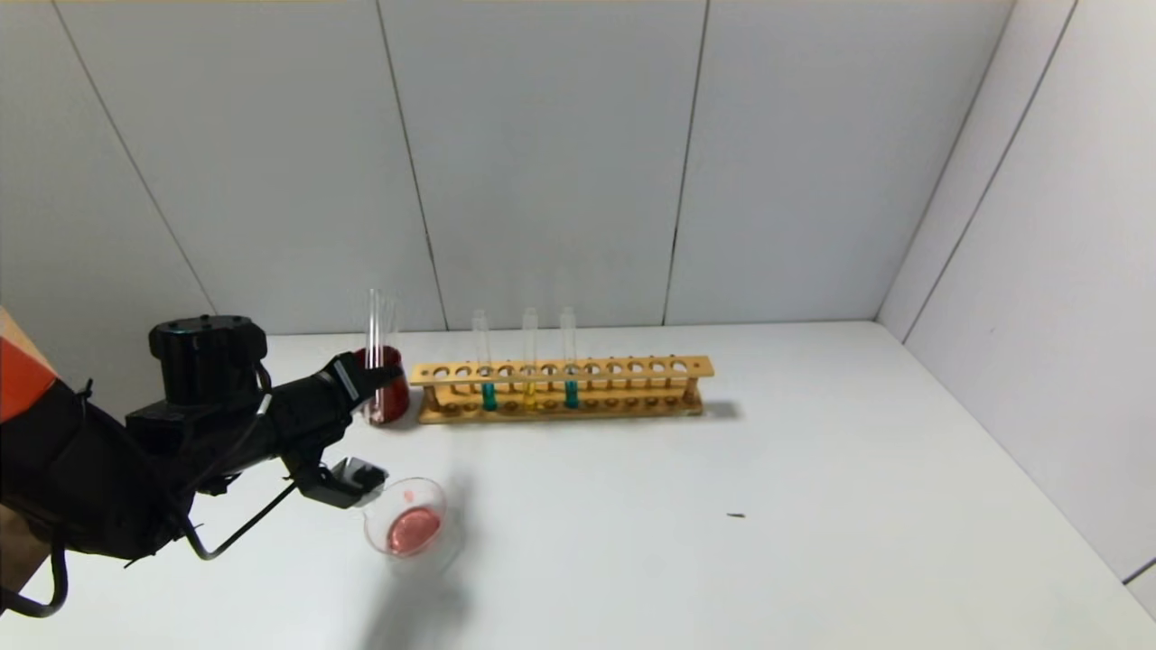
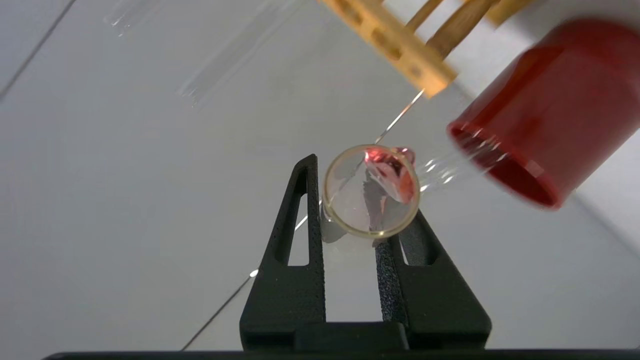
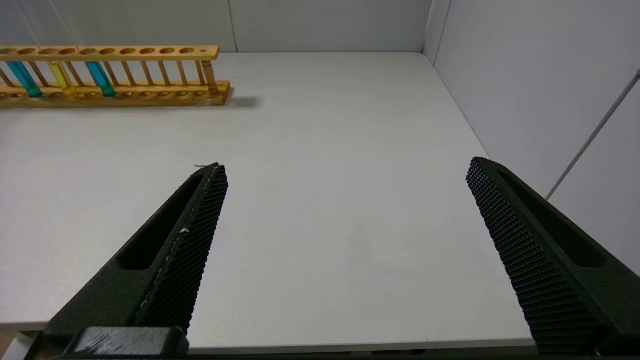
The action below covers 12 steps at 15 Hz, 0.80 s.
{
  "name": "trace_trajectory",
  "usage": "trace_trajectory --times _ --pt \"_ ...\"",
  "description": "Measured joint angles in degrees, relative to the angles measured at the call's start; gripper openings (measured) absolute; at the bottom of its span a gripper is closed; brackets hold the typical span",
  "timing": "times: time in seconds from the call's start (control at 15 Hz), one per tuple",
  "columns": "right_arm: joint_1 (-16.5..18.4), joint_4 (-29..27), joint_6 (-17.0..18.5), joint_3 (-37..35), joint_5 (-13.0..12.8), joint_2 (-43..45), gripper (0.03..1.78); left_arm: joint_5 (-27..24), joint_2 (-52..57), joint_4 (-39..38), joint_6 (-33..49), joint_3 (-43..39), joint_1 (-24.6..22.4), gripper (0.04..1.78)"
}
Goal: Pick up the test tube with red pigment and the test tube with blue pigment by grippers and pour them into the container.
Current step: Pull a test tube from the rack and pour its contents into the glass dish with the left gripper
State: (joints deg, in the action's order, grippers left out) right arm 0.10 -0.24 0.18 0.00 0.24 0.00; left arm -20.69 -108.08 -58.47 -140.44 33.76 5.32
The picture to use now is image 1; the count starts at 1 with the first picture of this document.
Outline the clear glass beaker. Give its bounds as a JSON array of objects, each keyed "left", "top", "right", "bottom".
[{"left": 363, "top": 477, "right": 467, "bottom": 579}]

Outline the wooden test tube rack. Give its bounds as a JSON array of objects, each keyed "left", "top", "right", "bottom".
[{"left": 411, "top": 355, "right": 714, "bottom": 425}]

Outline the yellow pigment glass test tube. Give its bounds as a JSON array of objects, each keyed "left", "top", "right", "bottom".
[{"left": 521, "top": 308, "right": 540, "bottom": 409}]

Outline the red pigment glass test tube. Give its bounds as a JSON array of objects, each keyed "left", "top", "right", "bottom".
[{"left": 365, "top": 289, "right": 384, "bottom": 425}]

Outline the blue pigment glass test tube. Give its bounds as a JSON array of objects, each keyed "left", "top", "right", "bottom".
[{"left": 471, "top": 311, "right": 499, "bottom": 413}]

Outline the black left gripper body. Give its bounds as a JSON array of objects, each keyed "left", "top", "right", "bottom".
[{"left": 268, "top": 351, "right": 379, "bottom": 459}]

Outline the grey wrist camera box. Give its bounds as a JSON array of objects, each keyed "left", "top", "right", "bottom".
[{"left": 298, "top": 457, "right": 390, "bottom": 510}]

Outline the dark red cup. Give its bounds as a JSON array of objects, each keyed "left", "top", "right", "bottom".
[{"left": 348, "top": 346, "right": 412, "bottom": 427}]

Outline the teal pigment glass test tube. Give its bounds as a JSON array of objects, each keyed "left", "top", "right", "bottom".
[{"left": 560, "top": 307, "right": 581, "bottom": 410}]

